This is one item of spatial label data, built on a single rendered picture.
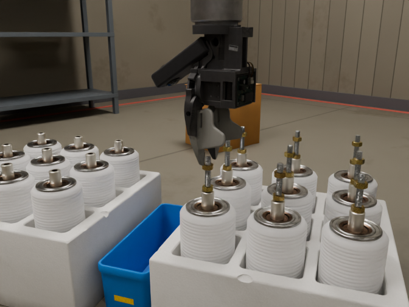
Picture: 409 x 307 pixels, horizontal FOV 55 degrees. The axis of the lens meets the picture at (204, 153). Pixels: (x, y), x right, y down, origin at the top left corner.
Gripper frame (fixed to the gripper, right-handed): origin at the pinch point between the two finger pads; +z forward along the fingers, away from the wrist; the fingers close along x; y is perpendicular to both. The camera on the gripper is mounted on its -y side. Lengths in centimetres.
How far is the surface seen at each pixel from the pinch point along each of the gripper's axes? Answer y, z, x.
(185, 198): -38, 35, 48
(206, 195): 1.1, 6.9, -1.0
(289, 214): 13.5, 9.3, 4.4
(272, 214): 11.8, 8.5, 1.6
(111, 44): -163, -12, 144
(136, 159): -30.7, 10.8, 17.1
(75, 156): -43.8, 10.4, 9.7
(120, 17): -204, -32, 198
